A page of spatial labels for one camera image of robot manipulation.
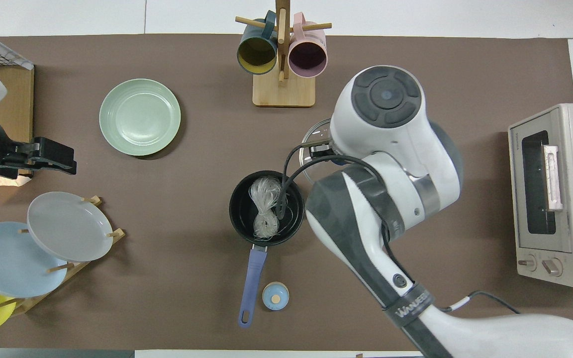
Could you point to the glass lid with blue knob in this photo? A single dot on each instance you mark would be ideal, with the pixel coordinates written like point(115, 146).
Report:
point(312, 133)

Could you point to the white vermicelli bundle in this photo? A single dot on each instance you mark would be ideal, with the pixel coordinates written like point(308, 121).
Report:
point(265, 209)

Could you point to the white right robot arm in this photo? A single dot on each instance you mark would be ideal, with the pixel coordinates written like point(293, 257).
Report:
point(391, 129)

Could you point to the grey plate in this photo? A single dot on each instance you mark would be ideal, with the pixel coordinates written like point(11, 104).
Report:
point(67, 226)

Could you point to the green plate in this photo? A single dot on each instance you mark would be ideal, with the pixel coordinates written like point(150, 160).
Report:
point(140, 117)

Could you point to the light blue plate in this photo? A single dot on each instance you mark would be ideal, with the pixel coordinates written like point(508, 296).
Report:
point(8, 263)

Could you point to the wooden plate rack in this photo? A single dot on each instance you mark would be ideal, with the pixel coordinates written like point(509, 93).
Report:
point(62, 278)

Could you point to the wooden mug tree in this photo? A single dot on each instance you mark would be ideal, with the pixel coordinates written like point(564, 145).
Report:
point(284, 92)

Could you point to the pink mug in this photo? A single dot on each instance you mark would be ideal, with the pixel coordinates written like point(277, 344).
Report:
point(308, 54)

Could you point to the dark teal mug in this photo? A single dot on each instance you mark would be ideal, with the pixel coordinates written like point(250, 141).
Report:
point(256, 53)

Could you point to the brown table mat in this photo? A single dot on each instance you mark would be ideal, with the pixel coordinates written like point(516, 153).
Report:
point(167, 298)

